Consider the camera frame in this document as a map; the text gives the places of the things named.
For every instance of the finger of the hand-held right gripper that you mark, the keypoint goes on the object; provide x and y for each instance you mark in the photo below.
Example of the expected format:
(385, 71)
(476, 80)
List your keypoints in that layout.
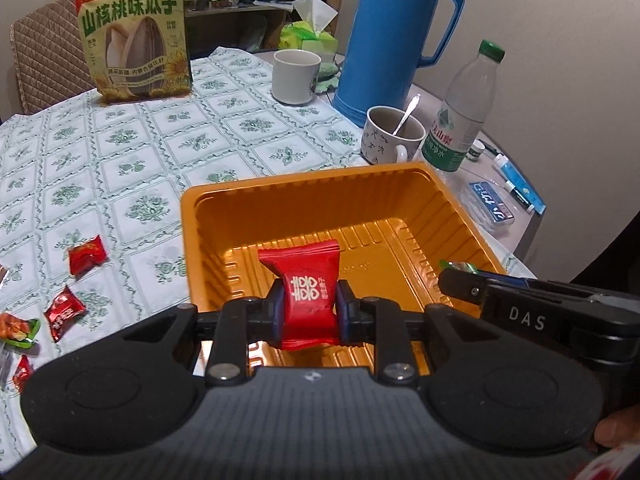
(460, 285)
(515, 280)

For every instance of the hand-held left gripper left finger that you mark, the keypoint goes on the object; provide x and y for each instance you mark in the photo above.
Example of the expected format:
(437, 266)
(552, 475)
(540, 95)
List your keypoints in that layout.
(275, 310)

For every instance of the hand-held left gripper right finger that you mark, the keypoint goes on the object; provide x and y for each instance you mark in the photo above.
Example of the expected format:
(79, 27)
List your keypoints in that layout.
(344, 312)

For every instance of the small green candy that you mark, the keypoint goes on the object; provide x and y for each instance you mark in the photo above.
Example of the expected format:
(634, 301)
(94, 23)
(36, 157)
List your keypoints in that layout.
(457, 265)

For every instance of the red candy with white symbol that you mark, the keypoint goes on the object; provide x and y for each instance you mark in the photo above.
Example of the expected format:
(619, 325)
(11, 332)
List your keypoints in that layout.
(307, 305)

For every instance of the orange plastic tray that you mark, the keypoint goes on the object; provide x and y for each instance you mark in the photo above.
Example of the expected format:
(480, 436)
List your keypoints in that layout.
(400, 200)

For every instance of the bright red candy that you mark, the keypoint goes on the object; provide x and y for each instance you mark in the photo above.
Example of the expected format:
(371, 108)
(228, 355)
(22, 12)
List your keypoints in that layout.
(87, 256)

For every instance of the shiny dark red candy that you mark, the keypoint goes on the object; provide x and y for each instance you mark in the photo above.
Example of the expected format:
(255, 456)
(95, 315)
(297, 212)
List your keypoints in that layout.
(64, 312)

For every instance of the green snack packet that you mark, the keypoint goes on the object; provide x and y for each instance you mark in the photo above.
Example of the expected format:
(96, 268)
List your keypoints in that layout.
(17, 332)

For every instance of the small red candy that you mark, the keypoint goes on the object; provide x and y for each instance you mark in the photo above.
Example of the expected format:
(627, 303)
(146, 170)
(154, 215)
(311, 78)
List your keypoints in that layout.
(22, 372)

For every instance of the caramel candy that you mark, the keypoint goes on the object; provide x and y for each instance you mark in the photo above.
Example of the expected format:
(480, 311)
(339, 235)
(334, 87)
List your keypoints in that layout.
(2, 276)

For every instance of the person's right hand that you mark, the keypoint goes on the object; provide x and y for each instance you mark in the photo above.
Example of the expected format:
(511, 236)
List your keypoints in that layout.
(620, 430)

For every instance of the flat blue box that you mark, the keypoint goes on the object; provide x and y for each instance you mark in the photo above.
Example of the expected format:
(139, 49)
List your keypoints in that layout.
(492, 205)

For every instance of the blue and white tube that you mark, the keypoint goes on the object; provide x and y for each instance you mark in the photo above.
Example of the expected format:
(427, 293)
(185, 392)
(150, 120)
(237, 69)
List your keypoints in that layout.
(525, 197)
(507, 166)

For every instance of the small white bottle green cap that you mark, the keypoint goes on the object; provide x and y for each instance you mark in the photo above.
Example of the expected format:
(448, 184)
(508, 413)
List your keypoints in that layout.
(476, 151)

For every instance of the patterned white cup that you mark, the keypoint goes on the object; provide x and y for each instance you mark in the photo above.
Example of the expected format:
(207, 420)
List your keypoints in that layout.
(380, 147)

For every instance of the plastic water bottle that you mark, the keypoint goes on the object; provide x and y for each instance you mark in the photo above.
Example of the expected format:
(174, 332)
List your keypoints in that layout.
(460, 110)

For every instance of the metal spoon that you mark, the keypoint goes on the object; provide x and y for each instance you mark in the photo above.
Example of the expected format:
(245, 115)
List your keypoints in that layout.
(406, 115)

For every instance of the white mug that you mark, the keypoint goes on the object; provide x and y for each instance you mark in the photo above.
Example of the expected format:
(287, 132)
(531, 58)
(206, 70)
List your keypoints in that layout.
(295, 77)

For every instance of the green cloth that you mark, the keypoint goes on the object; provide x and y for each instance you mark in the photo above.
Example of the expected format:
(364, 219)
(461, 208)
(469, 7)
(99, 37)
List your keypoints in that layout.
(327, 77)

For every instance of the blue thermos jug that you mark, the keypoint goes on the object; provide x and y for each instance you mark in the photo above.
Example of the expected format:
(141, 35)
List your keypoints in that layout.
(385, 45)

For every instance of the green tissue box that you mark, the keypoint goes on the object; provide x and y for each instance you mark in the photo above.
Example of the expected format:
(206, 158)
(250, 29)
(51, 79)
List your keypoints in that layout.
(305, 35)

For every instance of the wooden side shelf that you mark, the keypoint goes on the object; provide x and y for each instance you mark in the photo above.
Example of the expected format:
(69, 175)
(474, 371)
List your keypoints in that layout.
(225, 25)

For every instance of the sunflower seed bag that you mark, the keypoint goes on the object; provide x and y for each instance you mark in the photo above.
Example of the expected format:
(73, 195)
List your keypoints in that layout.
(135, 40)

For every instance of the quilted chair back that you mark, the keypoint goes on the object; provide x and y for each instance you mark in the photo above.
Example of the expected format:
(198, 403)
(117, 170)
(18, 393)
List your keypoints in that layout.
(50, 60)

